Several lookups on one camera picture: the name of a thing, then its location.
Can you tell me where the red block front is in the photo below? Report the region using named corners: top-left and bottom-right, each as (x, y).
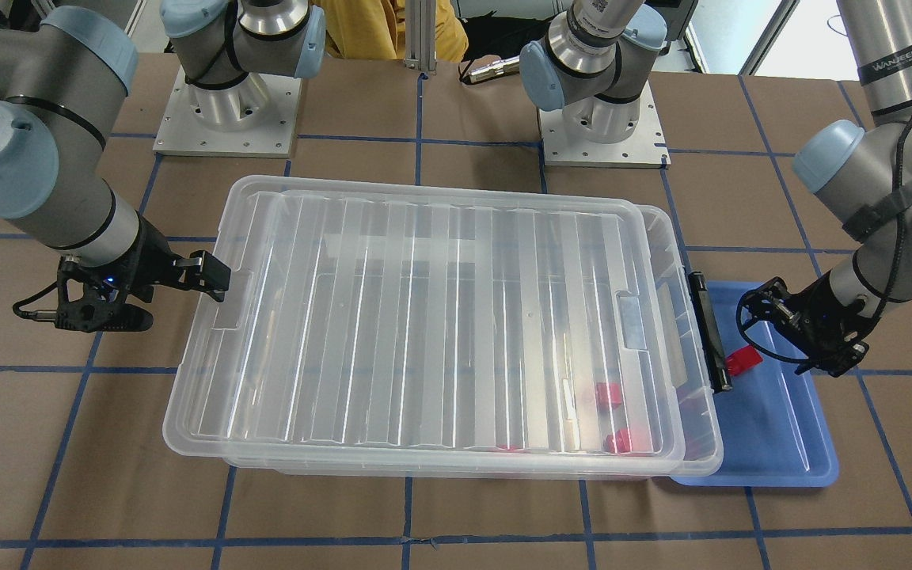
top-left (603, 427), bottom-right (654, 454)

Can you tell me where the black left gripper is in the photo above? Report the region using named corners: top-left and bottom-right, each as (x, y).
top-left (737, 274), bottom-right (871, 378)

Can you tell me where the clear plastic storage box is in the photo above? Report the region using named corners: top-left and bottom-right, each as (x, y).
top-left (222, 190), bottom-right (724, 480)

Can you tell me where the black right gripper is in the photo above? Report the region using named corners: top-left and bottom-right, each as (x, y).
top-left (54, 218), bottom-right (232, 333)

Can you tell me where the blue plastic tray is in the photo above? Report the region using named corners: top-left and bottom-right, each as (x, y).
top-left (661, 281), bottom-right (839, 488)

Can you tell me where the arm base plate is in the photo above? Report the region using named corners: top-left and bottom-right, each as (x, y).
top-left (153, 70), bottom-right (304, 159)
top-left (537, 83), bottom-right (672, 169)

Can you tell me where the person in yellow shirt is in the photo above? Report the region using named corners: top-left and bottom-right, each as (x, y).
top-left (309, 1), bottom-right (469, 63)

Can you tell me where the clear plastic box lid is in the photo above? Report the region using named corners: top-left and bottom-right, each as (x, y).
top-left (162, 175), bottom-right (686, 462)

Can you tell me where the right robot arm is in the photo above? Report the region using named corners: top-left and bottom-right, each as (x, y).
top-left (0, 1), bottom-right (326, 333)

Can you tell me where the aluminium frame post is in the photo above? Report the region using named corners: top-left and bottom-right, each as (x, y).
top-left (403, 0), bottom-right (437, 75)

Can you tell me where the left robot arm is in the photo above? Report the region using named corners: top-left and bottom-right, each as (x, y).
top-left (514, 1), bottom-right (912, 378)

